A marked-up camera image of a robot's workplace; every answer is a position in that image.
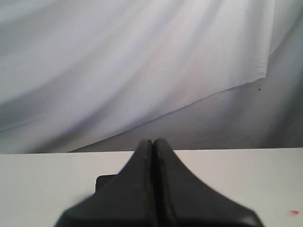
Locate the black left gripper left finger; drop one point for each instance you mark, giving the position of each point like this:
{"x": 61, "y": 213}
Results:
{"x": 125, "y": 201}

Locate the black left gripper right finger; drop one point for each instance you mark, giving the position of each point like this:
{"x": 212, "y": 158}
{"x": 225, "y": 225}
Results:
{"x": 183, "y": 200}

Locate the black plastic carry case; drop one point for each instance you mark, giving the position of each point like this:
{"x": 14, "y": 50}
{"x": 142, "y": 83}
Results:
{"x": 102, "y": 183}

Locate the white backdrop cloth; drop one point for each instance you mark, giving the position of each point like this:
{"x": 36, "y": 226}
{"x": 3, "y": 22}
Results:
{"x": 75, "y": 72}

